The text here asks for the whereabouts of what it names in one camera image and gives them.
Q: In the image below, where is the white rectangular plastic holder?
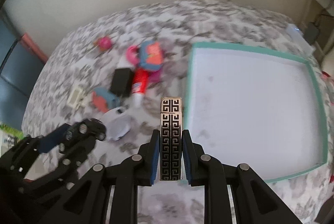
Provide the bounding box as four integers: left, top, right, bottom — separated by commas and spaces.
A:
66, 86, 84, 109

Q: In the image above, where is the small blue orange toy knife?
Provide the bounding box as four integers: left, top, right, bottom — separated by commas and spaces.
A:
92, 87, 121, 113

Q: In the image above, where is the black power adapter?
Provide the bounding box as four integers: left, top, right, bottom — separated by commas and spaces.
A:
109, 68, 134, 97

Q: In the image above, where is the gold black patterned lighter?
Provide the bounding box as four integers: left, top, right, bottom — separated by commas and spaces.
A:
160, 97, 183, 181

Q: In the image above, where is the red white glue tube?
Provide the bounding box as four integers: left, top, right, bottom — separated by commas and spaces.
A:
131, 68, 149, 108

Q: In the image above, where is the blue orange carrot knife toy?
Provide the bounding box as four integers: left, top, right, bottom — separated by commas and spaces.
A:
139, 41, 164, 72

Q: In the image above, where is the black toy car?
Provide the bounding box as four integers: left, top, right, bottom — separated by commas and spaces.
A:
67, 118, 106, 141

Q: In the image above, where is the teal white shallow box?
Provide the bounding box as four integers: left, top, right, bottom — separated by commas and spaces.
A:
183, 42, 328, 182

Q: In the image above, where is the pink round toy figure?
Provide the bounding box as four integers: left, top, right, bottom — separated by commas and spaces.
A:
94, 36, 113, 51

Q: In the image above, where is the pink smart watch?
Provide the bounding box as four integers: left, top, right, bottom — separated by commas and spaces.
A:
126, 46, 140, 67

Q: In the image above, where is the white power strip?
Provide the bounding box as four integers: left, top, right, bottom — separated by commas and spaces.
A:
285, 24, 315, 56

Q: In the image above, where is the black plugged charger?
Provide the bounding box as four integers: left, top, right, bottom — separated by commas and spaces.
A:
303, 22, 320, 45

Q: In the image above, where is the floral grey white blanket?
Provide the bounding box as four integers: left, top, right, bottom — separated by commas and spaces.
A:
22, 0, 333, 223

